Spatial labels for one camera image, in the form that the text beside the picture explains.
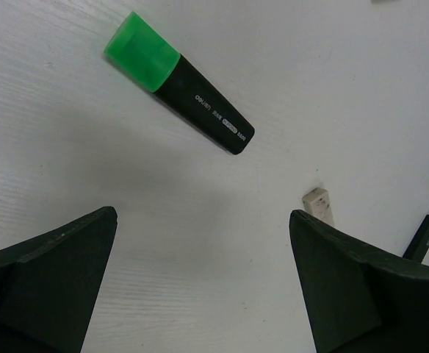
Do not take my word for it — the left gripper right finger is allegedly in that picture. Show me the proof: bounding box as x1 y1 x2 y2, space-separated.
289 210 429 352

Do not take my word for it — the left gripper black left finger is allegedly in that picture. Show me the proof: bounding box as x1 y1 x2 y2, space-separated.
0 207 118 352

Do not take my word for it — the green cap highlighter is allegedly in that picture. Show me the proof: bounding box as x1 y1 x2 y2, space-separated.
104 12 255 155

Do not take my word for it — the yellow cap highlighter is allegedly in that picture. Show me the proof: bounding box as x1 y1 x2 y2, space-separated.
403 215 429 263

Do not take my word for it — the grey rectangular eraser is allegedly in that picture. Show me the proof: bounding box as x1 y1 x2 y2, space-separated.
302 187 335 227

